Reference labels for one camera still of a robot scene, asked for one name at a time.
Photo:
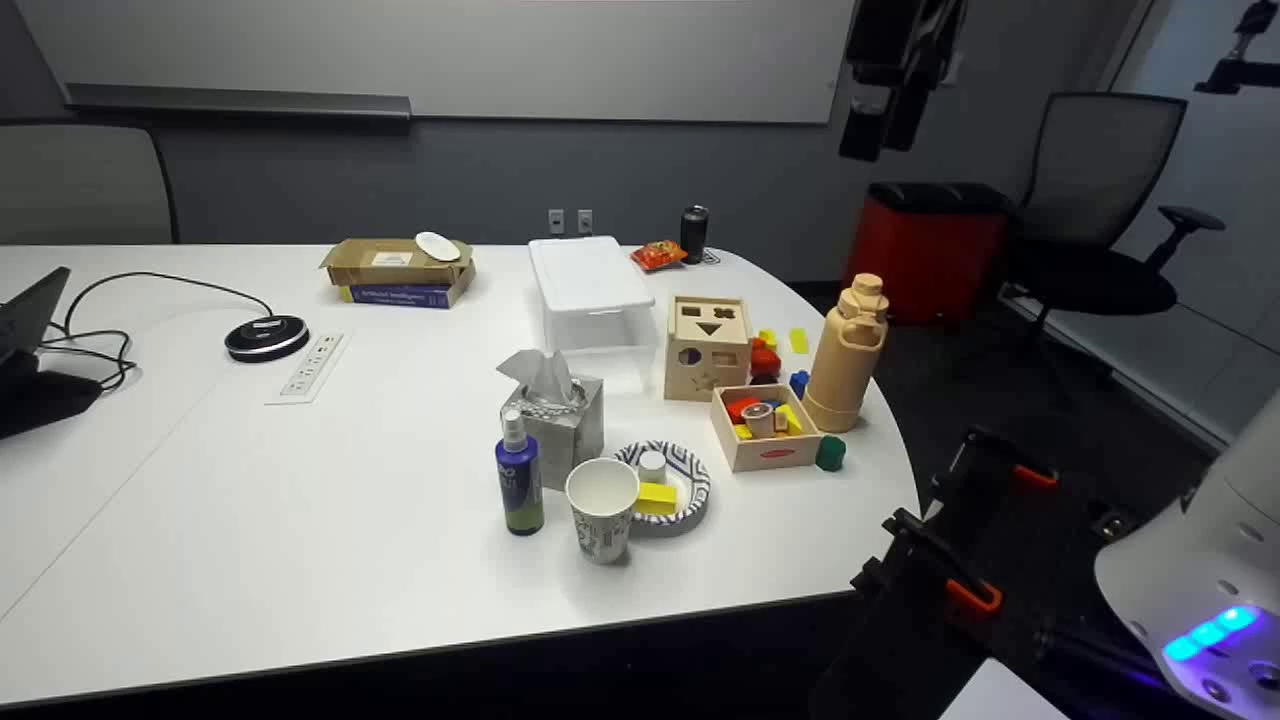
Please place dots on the orange snack bag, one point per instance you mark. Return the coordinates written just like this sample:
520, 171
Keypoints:
656, 253

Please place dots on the yellow block on plate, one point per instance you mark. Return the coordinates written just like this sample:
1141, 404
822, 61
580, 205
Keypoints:
656, 498

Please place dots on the black office chair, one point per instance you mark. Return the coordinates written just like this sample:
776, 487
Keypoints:
1098, 159

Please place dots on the grey tissue box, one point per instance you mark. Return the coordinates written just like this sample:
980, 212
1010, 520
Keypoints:
562, 408

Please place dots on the grey chair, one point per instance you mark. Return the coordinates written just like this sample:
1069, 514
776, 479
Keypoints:
80, 184

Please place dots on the blue block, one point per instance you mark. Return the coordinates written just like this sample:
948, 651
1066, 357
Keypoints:
798, 381

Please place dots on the yellow flat block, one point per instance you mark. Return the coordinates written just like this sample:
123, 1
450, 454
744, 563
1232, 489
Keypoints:
798, 337

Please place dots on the whiteboard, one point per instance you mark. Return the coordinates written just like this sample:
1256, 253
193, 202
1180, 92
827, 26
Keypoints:
704, 61

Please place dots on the black round speakerphone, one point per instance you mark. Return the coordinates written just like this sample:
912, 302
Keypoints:
264, 337

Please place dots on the tan water bottle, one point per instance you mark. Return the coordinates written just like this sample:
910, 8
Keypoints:
844, 357

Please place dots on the red bin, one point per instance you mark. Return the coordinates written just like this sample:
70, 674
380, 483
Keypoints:
933, 245

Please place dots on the white translucent plastic container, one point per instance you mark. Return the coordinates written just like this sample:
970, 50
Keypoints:
591, 290

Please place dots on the wooden shape sorter cube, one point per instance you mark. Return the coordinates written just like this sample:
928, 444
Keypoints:
704, 345

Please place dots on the wooden tray of blocks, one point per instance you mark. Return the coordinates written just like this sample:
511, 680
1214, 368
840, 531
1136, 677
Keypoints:
760, 424

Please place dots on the blue spray bottle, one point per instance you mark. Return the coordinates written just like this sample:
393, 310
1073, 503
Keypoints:
518, 479

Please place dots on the black clamp orange handles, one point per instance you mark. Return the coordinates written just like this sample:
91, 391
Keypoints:
960, 503

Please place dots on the white paper cup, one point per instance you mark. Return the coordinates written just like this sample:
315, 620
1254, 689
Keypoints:
602, 498

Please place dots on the red block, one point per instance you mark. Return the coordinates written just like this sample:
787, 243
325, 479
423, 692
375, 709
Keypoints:
767, 362

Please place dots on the green cylinder block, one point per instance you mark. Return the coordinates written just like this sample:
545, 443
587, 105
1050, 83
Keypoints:
830, 454

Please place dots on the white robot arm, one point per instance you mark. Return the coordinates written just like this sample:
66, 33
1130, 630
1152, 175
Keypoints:
1198, 584

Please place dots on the patterned paper plate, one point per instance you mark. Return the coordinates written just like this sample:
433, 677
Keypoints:
669, 467

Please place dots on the black travel mug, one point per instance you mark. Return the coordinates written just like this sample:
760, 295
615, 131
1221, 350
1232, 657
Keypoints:
694, 232

